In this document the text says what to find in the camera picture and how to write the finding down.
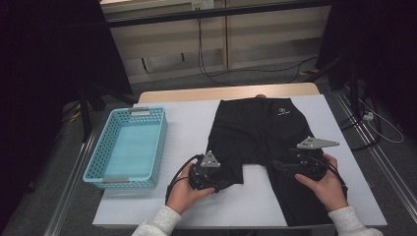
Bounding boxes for metal floor rail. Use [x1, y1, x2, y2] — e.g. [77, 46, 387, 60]
[43, 129, 99, 236]
[333, 89, 417, 224]

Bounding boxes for right hand-held gripper cable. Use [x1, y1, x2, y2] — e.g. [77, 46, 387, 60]
[314, 153, 348, 198]

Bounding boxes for yellow cable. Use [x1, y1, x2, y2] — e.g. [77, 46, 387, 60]
[62, 102, 83, 124]

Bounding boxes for light wooden table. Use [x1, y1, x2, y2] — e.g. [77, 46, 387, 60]
[137, 82, 321, 104]

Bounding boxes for white table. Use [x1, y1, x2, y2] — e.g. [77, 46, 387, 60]
[92, 93, 387, 229]

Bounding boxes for person's left hand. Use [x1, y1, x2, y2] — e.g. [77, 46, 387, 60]
[166, 163, 215, 215]

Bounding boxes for white floor cable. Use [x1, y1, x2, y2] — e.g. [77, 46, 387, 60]
[358, 97, 405, 145]

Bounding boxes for light blue plastic basket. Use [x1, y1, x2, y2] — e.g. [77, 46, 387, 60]
[82, 106, 169, 191]

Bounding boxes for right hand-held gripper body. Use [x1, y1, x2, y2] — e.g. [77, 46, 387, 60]
[288, 136, 340, 181]

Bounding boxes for beige low cabinet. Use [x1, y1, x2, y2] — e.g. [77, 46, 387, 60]
[99, 0, 332, 85]

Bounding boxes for black pants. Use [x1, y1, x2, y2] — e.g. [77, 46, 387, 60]
[206, 97, 348, 228]

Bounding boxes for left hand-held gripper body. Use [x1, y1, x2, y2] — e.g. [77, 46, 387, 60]
[189, 149, 221, 192]

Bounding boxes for black stand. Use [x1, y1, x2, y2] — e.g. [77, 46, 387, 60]
[78, 85, 139, 144]
[308, 52, 360, 116]

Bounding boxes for person's right hand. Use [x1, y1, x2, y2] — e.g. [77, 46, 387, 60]
[294, 154, 349, 212]

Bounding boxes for white wall socket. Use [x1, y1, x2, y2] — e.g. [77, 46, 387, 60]
[191, 0, 214, 10]

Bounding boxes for black metal bar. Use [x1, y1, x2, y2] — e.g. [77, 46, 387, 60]
[106, 0, 332, 29]

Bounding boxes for bundle of black cables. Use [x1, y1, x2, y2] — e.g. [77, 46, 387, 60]
[338, 94, 383, 151]

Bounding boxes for long black floor cable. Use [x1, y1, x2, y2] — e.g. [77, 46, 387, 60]
[196, 18, 319, 87]

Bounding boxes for large black curtain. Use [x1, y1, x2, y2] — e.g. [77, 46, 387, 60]
[0, 0, 134, 227]

